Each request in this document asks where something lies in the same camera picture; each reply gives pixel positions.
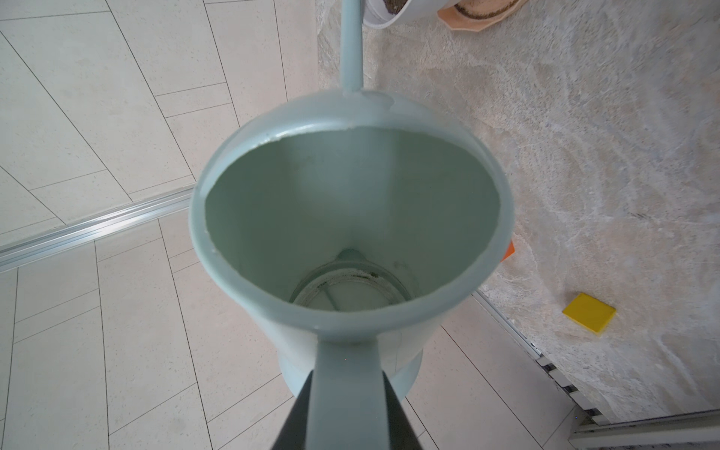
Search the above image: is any white round plant pot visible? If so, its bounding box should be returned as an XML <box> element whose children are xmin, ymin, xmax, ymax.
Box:
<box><xmin>363</xmin><ymin>0</ymin><xmax>459</xmax><ymax>29</ymax></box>

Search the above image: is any orange plastic block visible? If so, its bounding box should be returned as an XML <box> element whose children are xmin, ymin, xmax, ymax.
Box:
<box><xmin>502</xmin><ymin>241</ymin><xmax>515</xmax><ymax>261</ymax></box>

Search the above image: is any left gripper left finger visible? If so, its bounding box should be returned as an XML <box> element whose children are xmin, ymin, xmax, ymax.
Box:
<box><xmin>272</xmin><ymin>371</ymin><xmax>313</xmax><ymax>450</ymax></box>

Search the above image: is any yellow plastic block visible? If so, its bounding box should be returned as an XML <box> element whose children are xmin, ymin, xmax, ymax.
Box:
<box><xmin>562</xmin><ymin>292</ymin><xmax>616</xmax><ymax>335</ymax></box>

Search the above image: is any peach pot saucer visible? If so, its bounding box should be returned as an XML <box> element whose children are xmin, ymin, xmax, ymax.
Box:
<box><xmin>437</xmin><ymin>0</ymin><xmax>527</xmax><ymax>32</ymax></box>

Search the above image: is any light blue watering can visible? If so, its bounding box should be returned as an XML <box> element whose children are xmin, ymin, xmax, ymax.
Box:
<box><xmin>189</xmin><ymin>1</ymin><xmax>514</xmax><ymax>449</ymax></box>

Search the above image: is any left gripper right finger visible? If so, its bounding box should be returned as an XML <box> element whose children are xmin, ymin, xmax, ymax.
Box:
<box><xmin>382</xmin><ymin>373</ymin><xmax>422</xmax><ymax>450</ymax></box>

